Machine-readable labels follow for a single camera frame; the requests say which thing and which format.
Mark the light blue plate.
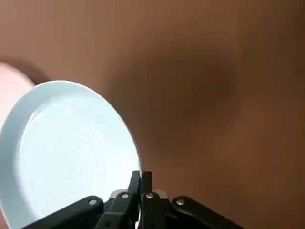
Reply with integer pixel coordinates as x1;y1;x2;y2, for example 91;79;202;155
0;80;145;229

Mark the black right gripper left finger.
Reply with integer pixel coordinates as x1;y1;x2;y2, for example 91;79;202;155
14;170;142;229

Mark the pink plate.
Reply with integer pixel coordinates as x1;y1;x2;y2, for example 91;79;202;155
0;62;38;129

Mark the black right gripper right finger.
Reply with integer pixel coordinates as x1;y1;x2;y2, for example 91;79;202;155
139;170;245;229

